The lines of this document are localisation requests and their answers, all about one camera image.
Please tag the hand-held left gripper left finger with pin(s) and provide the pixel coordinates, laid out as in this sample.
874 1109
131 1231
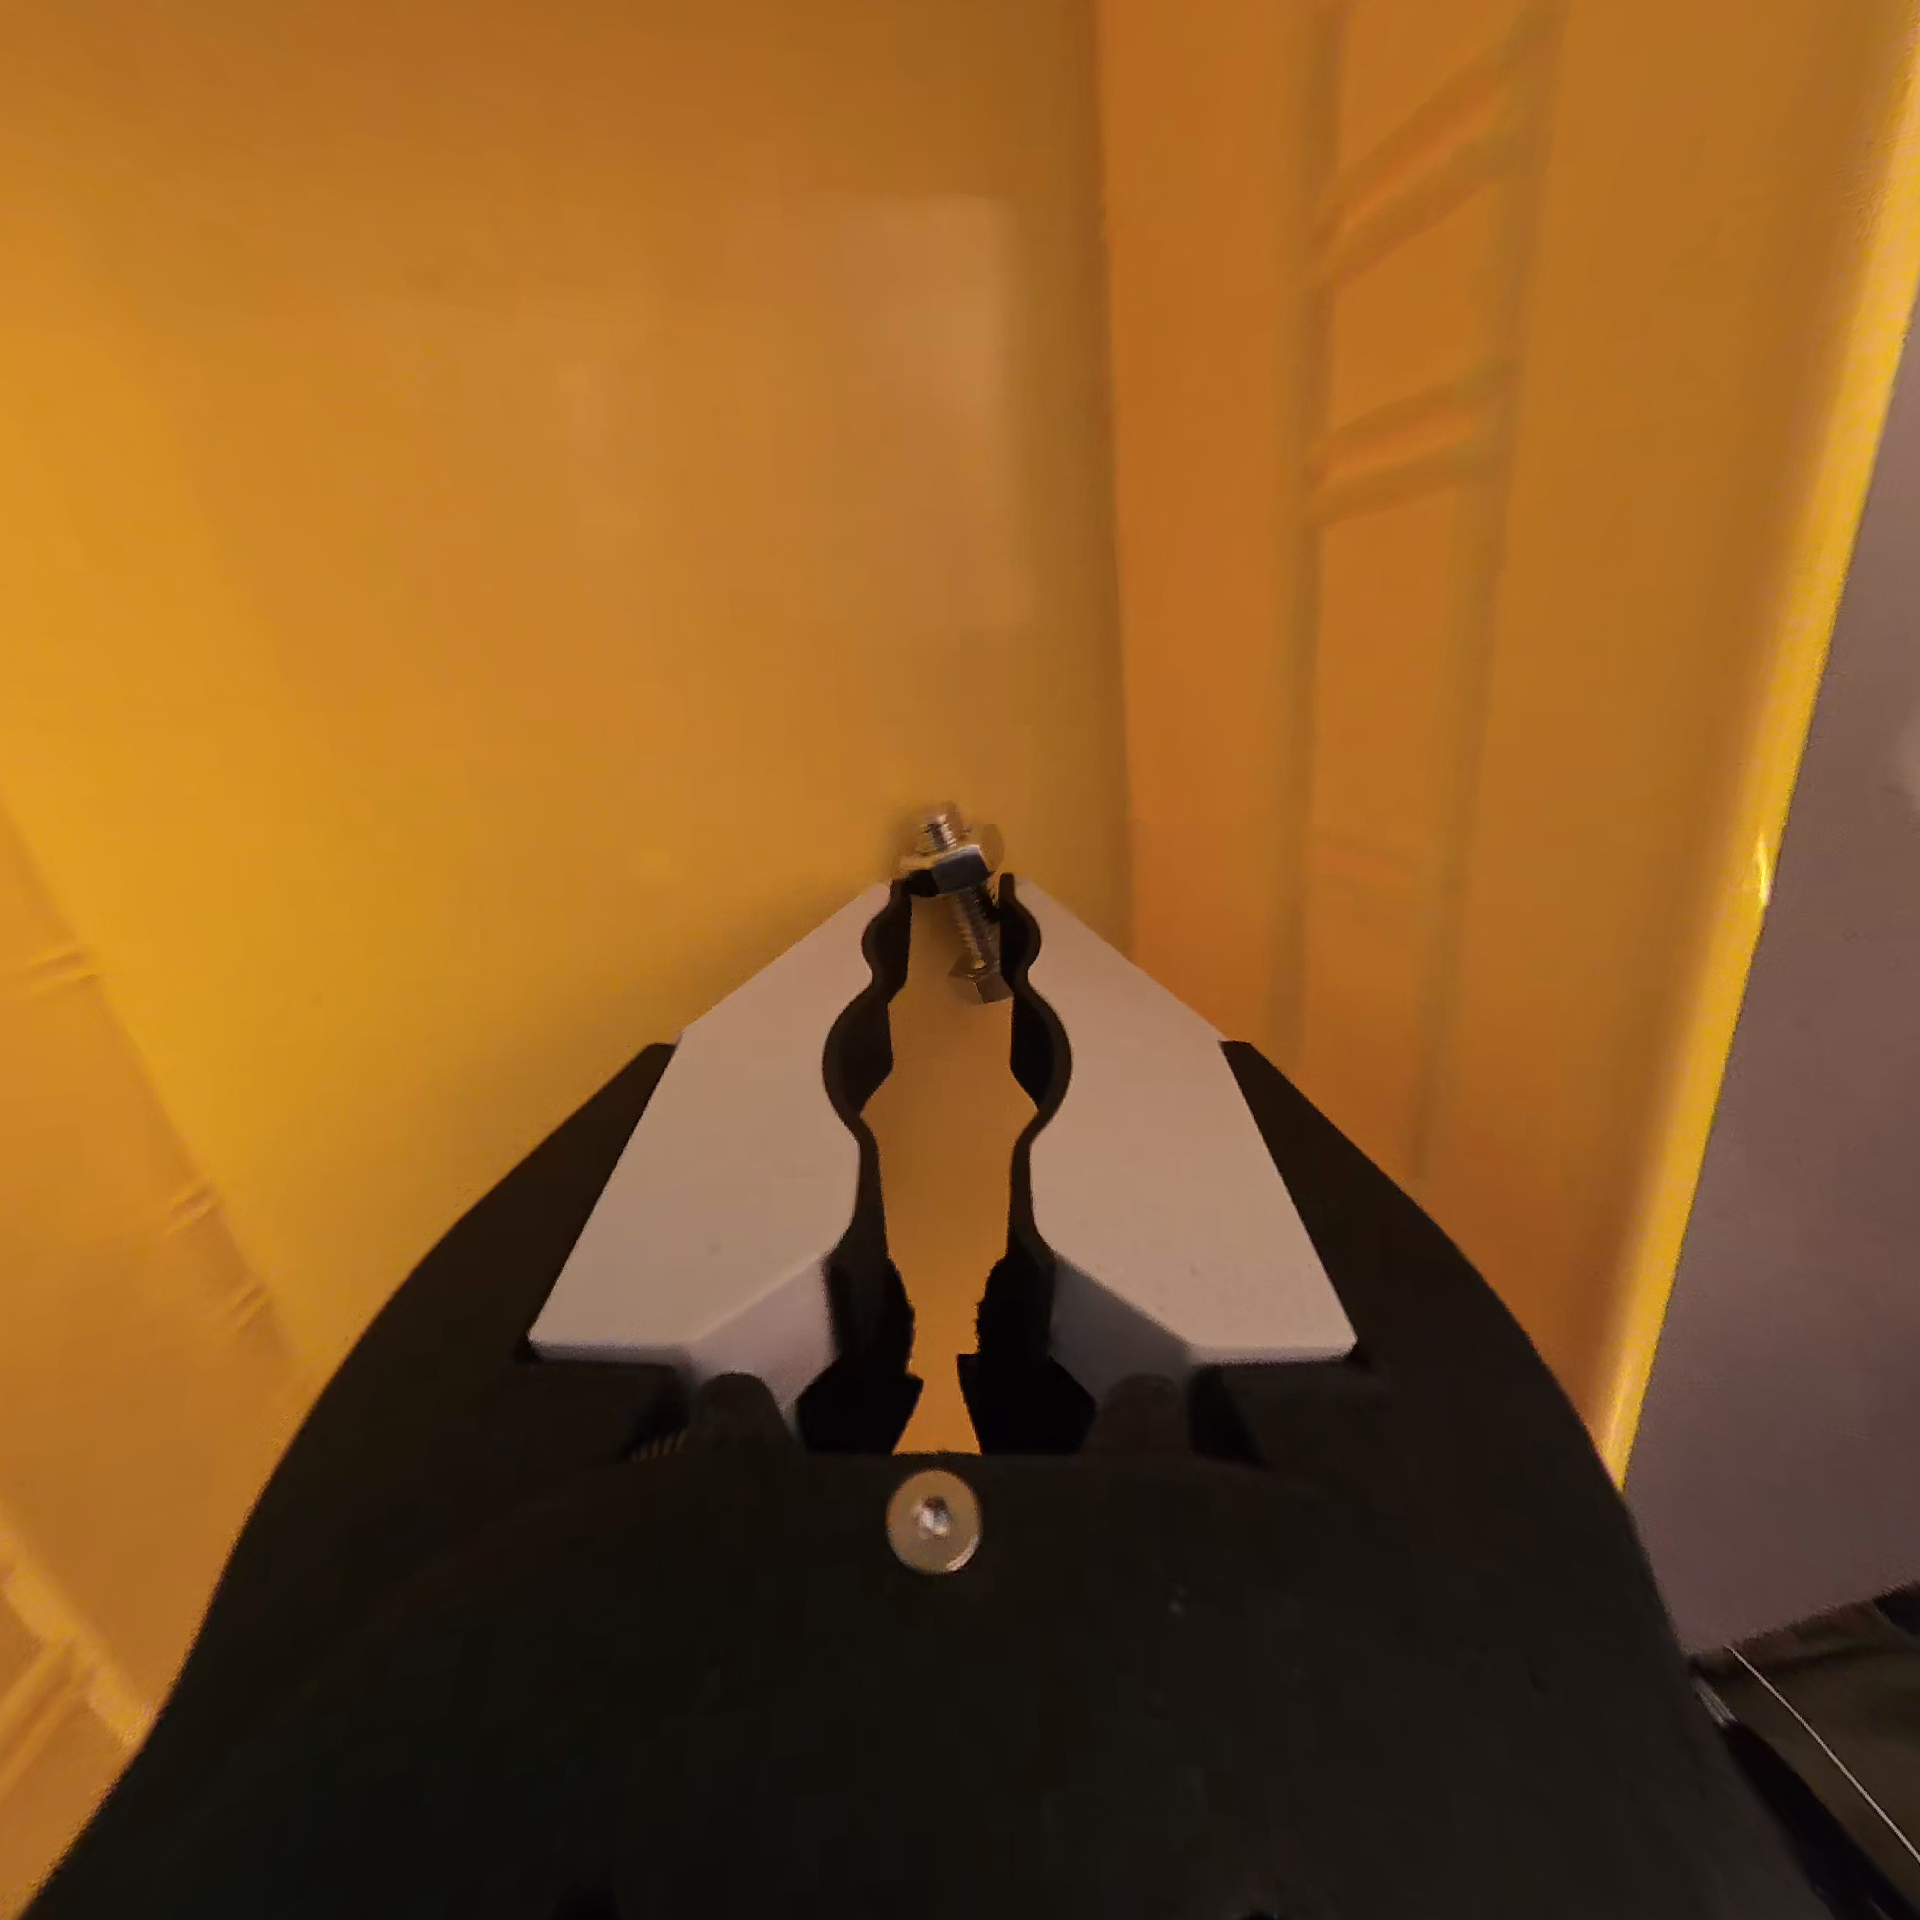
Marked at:
721 1185

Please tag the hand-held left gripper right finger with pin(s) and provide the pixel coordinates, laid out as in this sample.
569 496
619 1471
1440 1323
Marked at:
1171 1201

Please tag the silver metal bolt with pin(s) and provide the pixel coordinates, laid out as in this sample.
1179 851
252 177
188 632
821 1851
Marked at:
969 937

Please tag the yellow plastic bin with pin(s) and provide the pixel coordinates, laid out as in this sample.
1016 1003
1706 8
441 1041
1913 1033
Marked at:
523 525

